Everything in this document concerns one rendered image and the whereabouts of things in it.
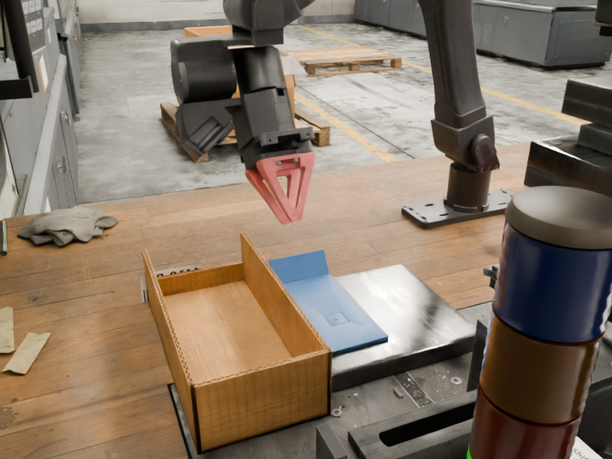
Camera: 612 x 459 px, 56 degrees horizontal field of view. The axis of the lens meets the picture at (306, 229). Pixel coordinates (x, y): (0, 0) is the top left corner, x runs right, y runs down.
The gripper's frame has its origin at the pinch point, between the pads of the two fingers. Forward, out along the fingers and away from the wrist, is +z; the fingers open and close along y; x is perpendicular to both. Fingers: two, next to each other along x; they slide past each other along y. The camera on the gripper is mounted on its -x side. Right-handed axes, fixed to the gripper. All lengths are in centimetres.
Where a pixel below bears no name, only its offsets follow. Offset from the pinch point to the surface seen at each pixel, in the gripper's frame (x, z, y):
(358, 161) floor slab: 154, -40, -281
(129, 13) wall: 121, -447, -948
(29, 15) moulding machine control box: -24, -51, -56
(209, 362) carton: -14.0, 13.0, 6.9
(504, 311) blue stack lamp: -9.9, 7.0, 47.9
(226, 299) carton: -9.1, 8.0, -2.3
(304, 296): -1.6, 9.3, 3.6
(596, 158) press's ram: 10.9, 1.9, 34.2
